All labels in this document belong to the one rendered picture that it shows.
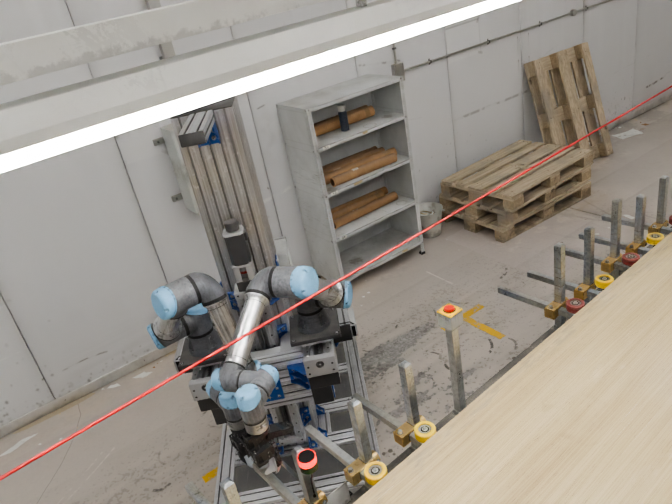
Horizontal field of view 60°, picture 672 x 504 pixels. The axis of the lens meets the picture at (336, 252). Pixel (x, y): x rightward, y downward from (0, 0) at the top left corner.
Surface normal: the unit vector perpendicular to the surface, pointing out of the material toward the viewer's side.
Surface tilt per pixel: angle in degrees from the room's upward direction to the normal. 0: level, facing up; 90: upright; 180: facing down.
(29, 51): 90
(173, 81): 61
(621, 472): 0
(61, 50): 90
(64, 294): 90
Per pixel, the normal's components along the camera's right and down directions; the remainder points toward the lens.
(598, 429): -0.18, -0.87
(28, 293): 0.57, 0.29
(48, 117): 0.46, -0.21
